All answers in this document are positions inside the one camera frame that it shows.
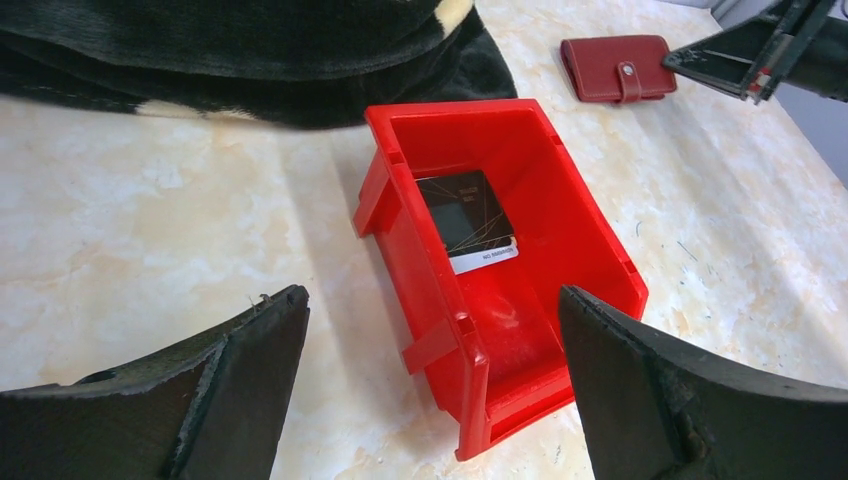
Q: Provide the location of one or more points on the red plastic bin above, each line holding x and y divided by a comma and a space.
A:
488, 340

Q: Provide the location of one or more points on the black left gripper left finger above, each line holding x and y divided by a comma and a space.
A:
212, 406

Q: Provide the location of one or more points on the black card with gold lines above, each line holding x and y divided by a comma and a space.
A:
466, 212

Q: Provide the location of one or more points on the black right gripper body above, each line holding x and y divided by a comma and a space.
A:
821, 67

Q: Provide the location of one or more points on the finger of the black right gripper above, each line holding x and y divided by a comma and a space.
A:
740, 61

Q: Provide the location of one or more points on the red leather card holder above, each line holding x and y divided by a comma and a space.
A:
618, 69

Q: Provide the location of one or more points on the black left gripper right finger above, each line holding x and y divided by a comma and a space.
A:
653, 406

